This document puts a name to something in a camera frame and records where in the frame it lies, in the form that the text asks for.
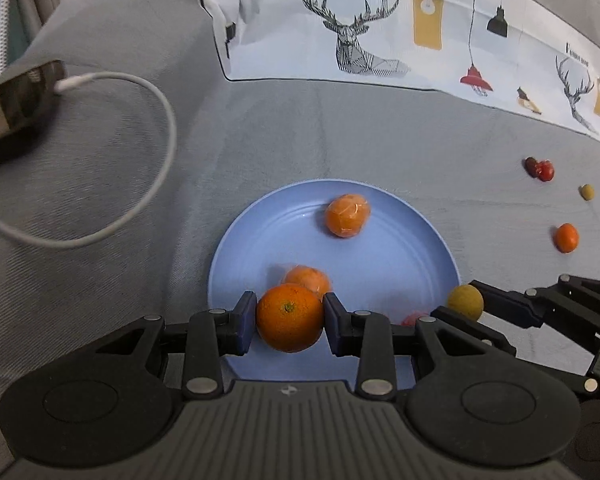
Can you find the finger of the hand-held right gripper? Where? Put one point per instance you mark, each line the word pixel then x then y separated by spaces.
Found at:
pixel 480 332
pixel 510 305

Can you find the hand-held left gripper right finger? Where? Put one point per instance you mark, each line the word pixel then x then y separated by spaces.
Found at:
pixel 332 325

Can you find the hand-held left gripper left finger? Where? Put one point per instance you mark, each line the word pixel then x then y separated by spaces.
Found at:
pixel 245 322

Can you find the green olive fruit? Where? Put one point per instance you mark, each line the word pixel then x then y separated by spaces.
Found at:
pixel 587 192
pixel 465 301

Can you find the bare orange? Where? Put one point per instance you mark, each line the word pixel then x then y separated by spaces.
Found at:
pixel 566 237
pixel 290 317

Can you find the plastic orange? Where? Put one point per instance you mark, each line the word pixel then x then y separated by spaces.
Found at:
pixel 347 216
pixel 305 277

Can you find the blue plate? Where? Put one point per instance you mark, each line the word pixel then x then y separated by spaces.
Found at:
pixel 280 230

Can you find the red round fruit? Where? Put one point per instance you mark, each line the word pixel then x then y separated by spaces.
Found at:
pixel 546 171

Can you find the dark red jujube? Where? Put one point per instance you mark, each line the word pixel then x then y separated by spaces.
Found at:
pixel 530 166

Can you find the grey bed sheet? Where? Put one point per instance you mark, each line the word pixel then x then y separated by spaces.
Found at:
pixel 330 135

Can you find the deer print grey duvet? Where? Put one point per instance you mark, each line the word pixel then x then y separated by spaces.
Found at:
pixel 280 35

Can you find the black smartphone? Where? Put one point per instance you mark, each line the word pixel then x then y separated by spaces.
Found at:
pixel 15 105

